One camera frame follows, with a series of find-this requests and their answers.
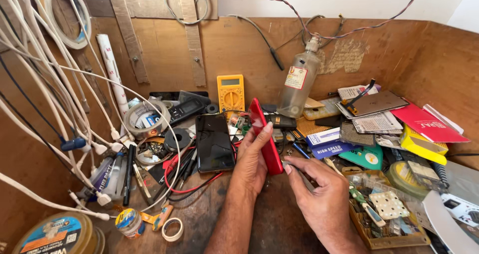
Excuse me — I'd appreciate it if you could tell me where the black probe cable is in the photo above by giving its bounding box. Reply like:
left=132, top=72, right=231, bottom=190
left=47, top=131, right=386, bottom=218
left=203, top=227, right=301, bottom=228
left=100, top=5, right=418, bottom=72
left=226, top=14, right=285, bottom=71

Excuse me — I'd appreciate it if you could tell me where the black smartphone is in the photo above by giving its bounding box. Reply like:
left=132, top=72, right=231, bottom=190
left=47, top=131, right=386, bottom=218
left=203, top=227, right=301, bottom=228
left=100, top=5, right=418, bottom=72
left=195, top=114, right=236, bottom=173

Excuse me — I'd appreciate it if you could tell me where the person's left hand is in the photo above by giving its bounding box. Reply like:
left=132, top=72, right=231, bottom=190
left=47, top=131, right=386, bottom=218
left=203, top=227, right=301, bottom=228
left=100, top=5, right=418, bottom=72
left=232, top=122, right=274, bottom=197

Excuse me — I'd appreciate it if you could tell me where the blue white small box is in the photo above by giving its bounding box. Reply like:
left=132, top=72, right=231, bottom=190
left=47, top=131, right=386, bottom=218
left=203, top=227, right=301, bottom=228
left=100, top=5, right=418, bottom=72
left=305, top=127, right=362, bottom=160

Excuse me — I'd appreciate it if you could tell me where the yellow digital multimeter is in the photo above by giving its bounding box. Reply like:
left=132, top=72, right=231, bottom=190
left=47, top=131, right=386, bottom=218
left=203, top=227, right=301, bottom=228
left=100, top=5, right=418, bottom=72
left=217, top=74, right=246, bottom=115

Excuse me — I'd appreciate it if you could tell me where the twisted red blue wire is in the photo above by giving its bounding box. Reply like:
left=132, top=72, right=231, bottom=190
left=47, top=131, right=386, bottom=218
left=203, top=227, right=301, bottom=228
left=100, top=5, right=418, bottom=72
left=242, top=0, right=424, bottom=40

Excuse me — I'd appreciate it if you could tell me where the red flat packet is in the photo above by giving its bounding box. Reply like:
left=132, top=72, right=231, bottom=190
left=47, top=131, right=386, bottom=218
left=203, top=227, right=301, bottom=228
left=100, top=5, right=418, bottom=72
left=390, top=102, right=471, bottom=144

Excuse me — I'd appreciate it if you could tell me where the clear glass bottle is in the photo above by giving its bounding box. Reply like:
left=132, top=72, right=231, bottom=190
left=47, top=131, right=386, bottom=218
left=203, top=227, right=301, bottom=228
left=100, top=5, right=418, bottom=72
left=276, top=34, right=322, bottom=119

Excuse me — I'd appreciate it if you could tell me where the clear packing tape roll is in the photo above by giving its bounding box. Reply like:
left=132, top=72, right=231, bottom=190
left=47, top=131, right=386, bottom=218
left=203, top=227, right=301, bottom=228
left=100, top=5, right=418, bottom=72
left=123, top=99, right=172, bottom=140

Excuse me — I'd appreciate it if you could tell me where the white wire loop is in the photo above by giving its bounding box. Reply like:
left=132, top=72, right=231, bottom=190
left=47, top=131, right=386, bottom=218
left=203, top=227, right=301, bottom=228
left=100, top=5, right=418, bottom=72
left=163, top=0, right=209, bottom=26

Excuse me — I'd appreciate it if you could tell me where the orange perforated board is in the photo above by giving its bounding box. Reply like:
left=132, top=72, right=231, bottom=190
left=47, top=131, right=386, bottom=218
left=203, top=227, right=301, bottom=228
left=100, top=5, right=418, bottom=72
left=295, top=115, right=332, bottom=138

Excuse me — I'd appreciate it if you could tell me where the small white tape roll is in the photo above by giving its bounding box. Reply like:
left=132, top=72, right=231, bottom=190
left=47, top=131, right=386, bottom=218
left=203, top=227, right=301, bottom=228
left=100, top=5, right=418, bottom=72
left=161, top=217, right=185, bottom=243

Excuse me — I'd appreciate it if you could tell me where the red smartphone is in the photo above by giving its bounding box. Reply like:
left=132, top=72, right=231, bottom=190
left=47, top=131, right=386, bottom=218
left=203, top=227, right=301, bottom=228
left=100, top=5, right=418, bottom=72
left=248, top=98, right=284, bottom=175

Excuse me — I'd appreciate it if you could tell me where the large white tape roll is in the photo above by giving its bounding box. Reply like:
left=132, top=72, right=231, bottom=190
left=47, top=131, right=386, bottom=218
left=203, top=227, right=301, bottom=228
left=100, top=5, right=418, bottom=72
left=36, top=0, right=93, bottom=50

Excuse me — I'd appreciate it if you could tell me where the bundle of white charger cables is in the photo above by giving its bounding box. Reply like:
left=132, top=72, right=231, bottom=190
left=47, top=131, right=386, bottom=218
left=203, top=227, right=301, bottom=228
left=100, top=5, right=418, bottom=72
left=0, top=0, right=185, bottom=222

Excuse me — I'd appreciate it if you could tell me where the black phone battery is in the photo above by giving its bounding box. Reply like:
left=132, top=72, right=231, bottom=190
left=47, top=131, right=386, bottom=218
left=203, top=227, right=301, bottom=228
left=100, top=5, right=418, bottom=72
left=263, top=113, right=298, bottom=131

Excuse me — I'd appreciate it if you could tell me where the thin metal pry tool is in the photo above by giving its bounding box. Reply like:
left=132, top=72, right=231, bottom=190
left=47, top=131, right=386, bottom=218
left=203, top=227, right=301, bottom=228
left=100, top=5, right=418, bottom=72
left=282, top=161, right=316, bottom=193

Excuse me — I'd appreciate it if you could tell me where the white printed paper label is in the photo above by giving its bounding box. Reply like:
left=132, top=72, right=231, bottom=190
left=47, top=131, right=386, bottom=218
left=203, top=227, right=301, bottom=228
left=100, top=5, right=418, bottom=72
left=351, top=111, right=404, bottom=134

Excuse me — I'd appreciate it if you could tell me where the white dotted keypad sheet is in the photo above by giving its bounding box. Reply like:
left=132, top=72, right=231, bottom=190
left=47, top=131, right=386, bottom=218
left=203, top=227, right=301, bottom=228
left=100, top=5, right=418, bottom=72
left=368, top=191, right=411, bottom=221

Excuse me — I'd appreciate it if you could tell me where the black multimeter probe lead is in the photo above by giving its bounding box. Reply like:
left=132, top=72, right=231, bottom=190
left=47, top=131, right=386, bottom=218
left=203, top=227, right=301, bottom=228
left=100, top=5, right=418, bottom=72
left=153, top=148, right=225, bottom=203

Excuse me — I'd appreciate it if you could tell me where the blue screwdriver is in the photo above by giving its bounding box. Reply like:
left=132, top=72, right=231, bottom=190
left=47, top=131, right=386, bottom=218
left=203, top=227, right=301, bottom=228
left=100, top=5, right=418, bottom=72
left=291, top=141, right=311, bottom=160

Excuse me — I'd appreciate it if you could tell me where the white paper tube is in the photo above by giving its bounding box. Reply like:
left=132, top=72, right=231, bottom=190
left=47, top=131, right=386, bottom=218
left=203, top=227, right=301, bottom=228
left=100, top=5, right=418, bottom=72
left=96, top=34, right=130, bottom=117

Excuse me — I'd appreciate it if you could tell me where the large round yellow tin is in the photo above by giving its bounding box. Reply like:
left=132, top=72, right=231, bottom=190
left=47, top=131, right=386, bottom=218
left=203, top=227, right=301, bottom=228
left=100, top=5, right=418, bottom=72
left=11, top=211, right=106, bottom=254

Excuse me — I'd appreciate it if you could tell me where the slanted wooden strip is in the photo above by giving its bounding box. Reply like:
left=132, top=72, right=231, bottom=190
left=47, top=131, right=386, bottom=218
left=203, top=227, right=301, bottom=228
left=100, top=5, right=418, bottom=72
left=104, top=0, right=150, bottom=85

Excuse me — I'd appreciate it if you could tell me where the orange utility knife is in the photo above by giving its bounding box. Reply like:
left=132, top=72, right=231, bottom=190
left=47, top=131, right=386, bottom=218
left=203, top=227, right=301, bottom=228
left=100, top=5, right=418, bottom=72
left=112, top=203, right=175, bottom=232

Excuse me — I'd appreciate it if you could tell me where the green card packet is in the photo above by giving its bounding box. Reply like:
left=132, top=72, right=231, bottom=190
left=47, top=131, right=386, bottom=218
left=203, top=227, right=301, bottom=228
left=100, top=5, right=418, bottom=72
left=338, top=144, right=384, bottom=171

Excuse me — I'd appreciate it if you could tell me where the black electrical tape roll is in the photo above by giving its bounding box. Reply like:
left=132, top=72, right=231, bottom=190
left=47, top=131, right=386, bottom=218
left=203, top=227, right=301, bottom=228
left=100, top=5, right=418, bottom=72
left=163, top=128, right=192, bottom=153

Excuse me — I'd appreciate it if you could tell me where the black marker pen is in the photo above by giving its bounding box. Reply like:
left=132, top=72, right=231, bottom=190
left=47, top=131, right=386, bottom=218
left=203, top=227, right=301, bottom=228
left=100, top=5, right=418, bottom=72
left=122, top=144, right=136, bottom=207

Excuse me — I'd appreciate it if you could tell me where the green white toothbrush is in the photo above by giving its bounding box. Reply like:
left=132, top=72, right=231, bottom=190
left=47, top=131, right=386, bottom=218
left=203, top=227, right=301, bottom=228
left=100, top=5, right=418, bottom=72
left=323, top=157, right=387, bottom=228

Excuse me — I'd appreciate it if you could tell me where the black keypad phone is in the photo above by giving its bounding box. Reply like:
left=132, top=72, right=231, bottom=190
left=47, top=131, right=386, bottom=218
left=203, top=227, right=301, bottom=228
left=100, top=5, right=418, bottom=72
left=168, top=96, right=207, bottom=126

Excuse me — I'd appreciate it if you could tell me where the upright wooden strip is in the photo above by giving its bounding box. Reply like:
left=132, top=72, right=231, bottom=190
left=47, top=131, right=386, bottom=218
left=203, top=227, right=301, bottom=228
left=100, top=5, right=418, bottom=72
left=177, top=0, right=207, bottom=88

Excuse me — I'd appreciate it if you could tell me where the small jar blue yellow label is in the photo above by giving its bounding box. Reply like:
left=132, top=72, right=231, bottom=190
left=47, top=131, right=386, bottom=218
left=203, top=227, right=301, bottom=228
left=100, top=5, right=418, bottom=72
left=115, top=208, right=146, bottom=240

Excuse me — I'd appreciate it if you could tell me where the phone display with flex cable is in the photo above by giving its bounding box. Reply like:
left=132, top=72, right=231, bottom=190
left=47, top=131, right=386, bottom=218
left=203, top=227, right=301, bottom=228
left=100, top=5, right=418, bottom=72
left=335, top=79, right=409, bottom=120

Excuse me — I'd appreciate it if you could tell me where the yellow tape roll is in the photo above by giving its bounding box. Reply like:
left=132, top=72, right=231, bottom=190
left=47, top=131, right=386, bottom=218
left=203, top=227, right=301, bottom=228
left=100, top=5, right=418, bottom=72
left=385, top=160, right=432, bottom=201

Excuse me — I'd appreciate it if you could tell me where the person's right hand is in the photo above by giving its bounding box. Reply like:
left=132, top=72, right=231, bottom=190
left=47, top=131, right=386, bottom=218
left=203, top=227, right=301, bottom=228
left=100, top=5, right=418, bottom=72
left=283, top=156, right=351, bottom=244

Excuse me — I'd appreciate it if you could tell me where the wooden tray of phone parts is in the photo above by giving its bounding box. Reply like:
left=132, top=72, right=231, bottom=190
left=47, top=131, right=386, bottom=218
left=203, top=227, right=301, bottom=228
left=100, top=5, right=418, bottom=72
left=342, top=167, right=432, bottom=250

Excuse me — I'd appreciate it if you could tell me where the red multimeter probe lead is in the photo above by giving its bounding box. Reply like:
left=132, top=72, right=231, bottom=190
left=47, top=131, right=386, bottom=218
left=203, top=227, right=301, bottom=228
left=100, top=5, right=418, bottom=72
left=163, top=145, right=237, bottom=195

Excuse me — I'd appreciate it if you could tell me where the yellow cardboard box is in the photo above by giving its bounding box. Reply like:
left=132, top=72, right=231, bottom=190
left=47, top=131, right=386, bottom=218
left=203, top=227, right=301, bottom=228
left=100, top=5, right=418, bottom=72
left=399, top=123, right=449, bottom=166

